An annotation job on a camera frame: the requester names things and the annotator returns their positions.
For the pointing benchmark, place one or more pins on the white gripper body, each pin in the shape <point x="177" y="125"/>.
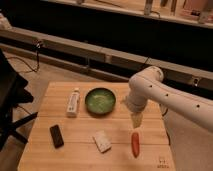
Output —
<point x="136" y="119"/>

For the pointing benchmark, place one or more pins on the white sponge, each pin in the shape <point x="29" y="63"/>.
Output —
<point x="102" y="141"/>

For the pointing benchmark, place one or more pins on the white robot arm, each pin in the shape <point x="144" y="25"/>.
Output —
<point x="148" y="85"/>

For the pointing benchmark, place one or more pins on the orange carrot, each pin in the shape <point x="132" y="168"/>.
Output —
<point x="135" y="144"/>

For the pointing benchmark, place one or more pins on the green bowl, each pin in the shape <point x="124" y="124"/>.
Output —
<point x="100" y="101"/>

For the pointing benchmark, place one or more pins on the black phone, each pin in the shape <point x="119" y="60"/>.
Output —
<point x="56" y="136"/>

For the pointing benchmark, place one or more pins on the black office chair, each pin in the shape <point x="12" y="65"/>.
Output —
<point x="12" y="93"/>

